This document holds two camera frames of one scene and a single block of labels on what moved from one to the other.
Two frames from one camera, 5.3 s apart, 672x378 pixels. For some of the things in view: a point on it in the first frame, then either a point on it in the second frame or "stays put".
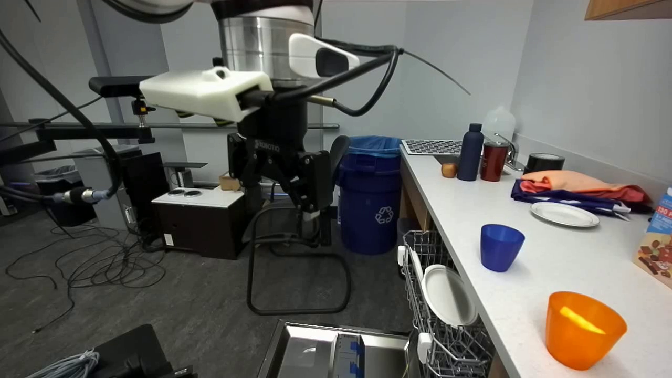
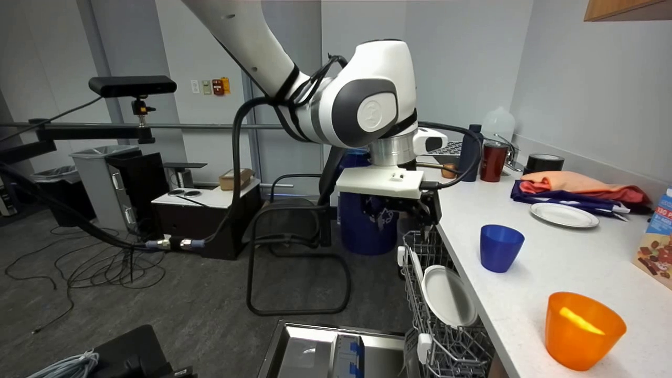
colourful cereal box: (657, 248) stays put
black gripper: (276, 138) -> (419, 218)
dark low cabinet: (202, 222) stays put
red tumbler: (495, 163) stays put
